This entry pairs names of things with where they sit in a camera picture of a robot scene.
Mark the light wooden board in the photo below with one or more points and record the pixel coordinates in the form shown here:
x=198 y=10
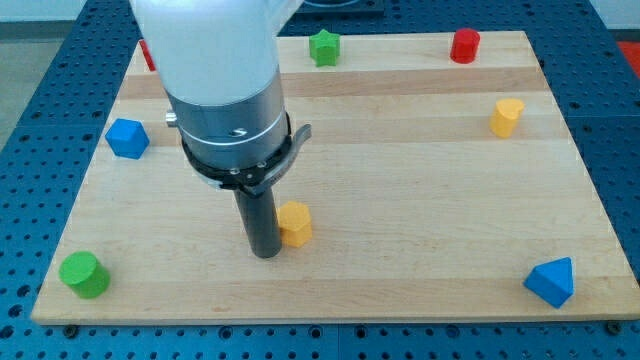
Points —
x=419 y=212

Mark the green cylinder block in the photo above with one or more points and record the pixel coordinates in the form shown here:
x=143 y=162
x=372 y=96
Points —
x=84 y=274

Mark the red block behind arm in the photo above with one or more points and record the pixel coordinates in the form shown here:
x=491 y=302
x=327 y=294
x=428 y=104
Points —
x=147 y=55

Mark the yellow heart block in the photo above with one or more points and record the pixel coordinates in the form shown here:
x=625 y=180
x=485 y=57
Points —
x=505 y=116

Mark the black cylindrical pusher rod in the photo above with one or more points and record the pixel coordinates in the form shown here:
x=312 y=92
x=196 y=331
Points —
x=260 y=221

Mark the red cylinder block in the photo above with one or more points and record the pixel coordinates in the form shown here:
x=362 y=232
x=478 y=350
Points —
x=465 y=46

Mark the green star block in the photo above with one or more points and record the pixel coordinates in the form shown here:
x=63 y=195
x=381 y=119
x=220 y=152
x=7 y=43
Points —
x=324 y=48

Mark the blue triangular prism block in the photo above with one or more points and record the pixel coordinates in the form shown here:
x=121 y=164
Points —
x=552 y=281

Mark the yellow hexagon block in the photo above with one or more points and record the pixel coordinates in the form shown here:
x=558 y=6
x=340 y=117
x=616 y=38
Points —
x=295 y=224

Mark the blue hexagon block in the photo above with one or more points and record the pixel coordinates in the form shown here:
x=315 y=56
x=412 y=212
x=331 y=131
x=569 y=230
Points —
x=127 y=138

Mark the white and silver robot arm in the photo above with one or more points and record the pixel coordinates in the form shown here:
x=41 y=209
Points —
x=218 y=62

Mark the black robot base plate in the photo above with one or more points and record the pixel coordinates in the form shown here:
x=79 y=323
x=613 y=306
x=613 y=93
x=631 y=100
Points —
x=333 y=7

